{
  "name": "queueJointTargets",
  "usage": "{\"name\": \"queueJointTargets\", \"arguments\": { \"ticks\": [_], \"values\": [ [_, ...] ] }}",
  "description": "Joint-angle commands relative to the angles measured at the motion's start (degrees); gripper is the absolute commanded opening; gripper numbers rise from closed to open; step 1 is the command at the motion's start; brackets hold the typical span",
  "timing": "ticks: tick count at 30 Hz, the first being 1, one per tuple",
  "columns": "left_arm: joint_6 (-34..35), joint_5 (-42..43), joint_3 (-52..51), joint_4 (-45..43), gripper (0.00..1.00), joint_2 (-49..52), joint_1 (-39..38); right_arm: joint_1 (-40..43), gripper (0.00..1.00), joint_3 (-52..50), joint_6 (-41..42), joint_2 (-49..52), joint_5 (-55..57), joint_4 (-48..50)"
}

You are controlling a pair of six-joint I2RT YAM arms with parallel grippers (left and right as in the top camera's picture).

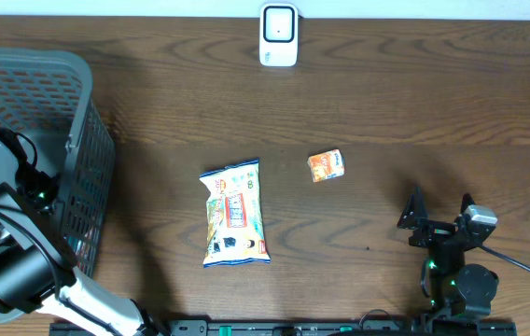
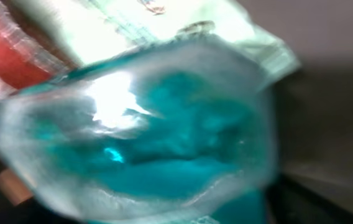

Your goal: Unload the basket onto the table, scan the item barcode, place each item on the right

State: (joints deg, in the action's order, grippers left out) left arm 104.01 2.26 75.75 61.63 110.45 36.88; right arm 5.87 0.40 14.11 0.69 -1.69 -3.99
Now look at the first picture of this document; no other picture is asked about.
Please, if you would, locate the grey plastic shopping basket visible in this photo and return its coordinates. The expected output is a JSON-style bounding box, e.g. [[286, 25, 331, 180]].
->
[[0, 46, 116, 326]]

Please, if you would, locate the white barcode scanner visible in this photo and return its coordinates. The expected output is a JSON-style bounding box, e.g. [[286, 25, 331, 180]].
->
[[258, 3, 299, 67]]

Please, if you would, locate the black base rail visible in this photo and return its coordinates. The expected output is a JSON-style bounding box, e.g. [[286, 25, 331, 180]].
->
[[49, 318, 518, 336]]

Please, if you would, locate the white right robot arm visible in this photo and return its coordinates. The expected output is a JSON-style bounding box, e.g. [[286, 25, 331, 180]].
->
[[397, 188, 498, 319]]

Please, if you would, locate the orange tissue packet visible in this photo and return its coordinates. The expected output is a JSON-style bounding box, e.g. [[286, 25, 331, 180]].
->
[[307, 149, 345, 183]]

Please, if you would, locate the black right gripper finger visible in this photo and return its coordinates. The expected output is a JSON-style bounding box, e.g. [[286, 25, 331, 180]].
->
[[460, 193, 476, 219], [397, 186, 428, 230]]

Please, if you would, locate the yellow snack bag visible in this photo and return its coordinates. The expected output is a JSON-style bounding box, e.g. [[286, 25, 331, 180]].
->
[[200, 159, 271, 268]]

